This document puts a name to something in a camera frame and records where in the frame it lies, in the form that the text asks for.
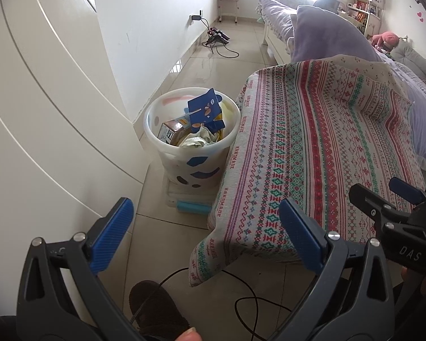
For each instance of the purple pillow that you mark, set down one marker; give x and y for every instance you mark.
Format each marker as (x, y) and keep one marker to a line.
(326, 32)

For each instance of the blue printed carton piece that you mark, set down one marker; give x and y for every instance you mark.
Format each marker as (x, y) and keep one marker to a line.
(204, 106)

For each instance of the bed with purple sheet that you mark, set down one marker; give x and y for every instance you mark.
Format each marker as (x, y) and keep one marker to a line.
(422, 120)

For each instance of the beige milk carton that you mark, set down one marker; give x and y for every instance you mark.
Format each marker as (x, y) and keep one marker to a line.
(170, 131)

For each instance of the white wardrobe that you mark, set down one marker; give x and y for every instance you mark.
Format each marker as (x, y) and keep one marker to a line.
(39, 113)

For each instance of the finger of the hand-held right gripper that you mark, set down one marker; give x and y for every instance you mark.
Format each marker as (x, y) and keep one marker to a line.
(406, 188)
(369, 200)

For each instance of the person's left hand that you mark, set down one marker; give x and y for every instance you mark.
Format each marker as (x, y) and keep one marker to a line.
(190, 335)

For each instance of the grey plush toy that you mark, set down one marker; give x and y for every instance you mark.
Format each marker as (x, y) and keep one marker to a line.
(411, 60)

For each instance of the pink heart wall sticker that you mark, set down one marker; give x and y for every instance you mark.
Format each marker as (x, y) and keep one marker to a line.
(421, 16)

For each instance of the white cartoon print bucket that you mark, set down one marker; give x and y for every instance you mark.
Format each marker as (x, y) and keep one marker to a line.
(170, 170)

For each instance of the white bookshelf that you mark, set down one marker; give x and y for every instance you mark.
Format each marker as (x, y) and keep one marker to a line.
(365, 3)

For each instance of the dark brown slipper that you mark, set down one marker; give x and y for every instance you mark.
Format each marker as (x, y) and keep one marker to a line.
(152, 305)

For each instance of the dark office chair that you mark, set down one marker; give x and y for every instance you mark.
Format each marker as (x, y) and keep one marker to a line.
(326, 1)

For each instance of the pink plush toy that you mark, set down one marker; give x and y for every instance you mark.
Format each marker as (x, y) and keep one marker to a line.
(387, 39)

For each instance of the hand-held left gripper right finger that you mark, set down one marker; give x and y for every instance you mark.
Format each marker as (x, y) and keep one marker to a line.
(300, 234)

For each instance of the black red electronic device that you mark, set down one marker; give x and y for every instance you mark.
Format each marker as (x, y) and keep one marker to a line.
(218, 37)

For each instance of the white paper carton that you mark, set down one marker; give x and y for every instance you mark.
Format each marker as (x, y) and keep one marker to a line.
(198, 136)

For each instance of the patterned knit blanket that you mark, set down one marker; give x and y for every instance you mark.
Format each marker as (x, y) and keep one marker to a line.
(305, 131)

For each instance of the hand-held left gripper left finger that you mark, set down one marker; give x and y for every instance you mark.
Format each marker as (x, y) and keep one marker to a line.
(113, 234)

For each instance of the black wall power adapter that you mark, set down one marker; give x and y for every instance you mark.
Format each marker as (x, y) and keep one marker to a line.
(196, 16)

